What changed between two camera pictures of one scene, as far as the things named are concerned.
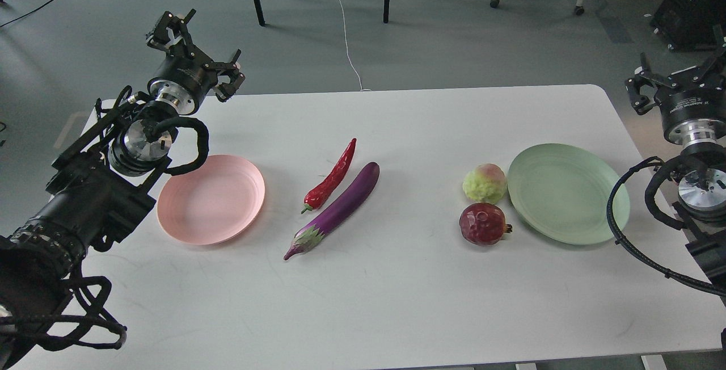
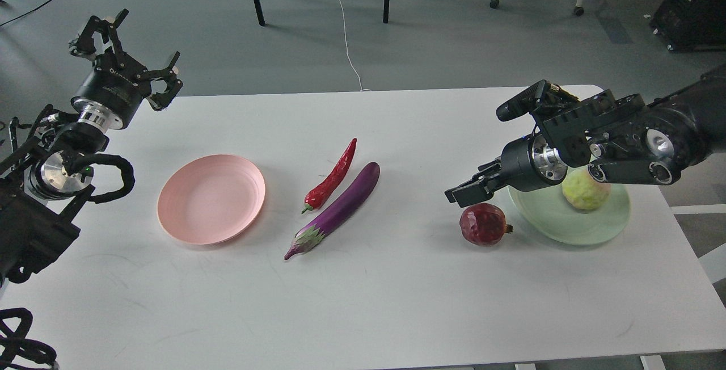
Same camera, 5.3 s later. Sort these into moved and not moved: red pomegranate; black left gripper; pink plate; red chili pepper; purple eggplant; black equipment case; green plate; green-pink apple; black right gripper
Moved: black left gripper; black right gripper; green-pink apple
Not moved: purple eggplant; red pomegranate; black equipment case; pink plate; green plate; red chili pepper
